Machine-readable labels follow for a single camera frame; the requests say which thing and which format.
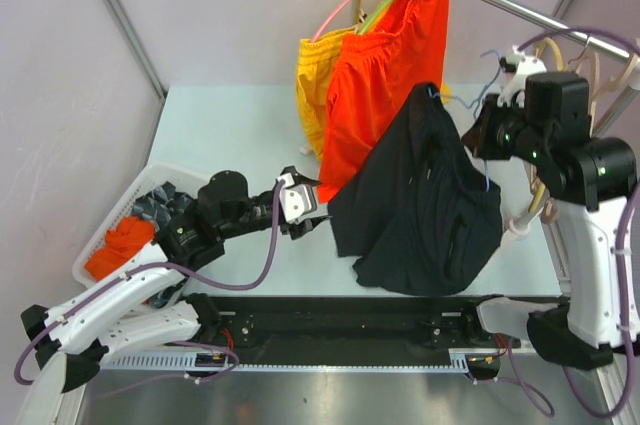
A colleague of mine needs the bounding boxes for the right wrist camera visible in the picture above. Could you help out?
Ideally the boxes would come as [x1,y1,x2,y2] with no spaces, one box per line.
[497,45,547,107]

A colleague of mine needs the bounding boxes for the orange shorts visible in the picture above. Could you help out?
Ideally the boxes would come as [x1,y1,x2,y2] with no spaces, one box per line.
[318,0,450,203]

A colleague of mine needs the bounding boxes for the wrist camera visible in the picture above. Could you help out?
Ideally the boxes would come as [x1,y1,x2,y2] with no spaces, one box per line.
[277,172,320,224]
[497,45,547,107]

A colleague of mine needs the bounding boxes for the metal clothes rack rail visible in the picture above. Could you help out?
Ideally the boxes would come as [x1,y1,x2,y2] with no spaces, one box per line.
[479,0,639,62]

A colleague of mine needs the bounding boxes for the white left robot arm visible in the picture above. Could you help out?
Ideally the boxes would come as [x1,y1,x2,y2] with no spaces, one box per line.
[13,166,325,392]

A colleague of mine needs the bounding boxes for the orange cloth in basket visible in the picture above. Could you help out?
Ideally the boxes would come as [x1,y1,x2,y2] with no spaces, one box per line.
[84,216,155,281]

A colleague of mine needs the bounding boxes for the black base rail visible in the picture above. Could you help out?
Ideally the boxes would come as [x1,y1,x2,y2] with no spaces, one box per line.
[188,294,509,372]

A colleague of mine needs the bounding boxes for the yellow hanger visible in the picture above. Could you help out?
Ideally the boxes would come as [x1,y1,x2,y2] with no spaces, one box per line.
[529,39,569,216]

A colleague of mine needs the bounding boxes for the dark navy shorts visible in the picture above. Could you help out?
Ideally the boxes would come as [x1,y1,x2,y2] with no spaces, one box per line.
[328,83,502,296]

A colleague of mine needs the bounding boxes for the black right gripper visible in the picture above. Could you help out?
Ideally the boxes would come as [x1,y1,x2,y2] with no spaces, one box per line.
[462,92,549,166]

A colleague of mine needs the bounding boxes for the beige wooden hanger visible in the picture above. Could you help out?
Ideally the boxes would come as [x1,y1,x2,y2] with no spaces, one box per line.
[527,38,639,225]

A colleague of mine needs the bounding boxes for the yellow shorts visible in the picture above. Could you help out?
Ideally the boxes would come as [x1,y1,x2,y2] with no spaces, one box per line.
[296,23,448,172]

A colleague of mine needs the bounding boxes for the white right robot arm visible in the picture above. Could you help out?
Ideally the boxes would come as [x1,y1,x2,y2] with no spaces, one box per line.
[461,72,639,370]

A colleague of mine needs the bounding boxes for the white plastic basket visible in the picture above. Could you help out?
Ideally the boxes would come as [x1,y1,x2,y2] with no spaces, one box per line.
[72,164,208,288]

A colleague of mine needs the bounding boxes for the patterned dark clothes in basket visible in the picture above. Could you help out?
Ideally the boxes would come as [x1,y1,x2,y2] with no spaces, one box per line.
[130,181,193,309]

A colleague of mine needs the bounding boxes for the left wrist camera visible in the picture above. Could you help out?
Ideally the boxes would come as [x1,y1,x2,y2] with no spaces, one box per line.
[277,172,320,224]

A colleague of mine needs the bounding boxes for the blue wire hanger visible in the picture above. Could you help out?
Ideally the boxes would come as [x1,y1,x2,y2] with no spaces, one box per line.
[427,48,504,194]

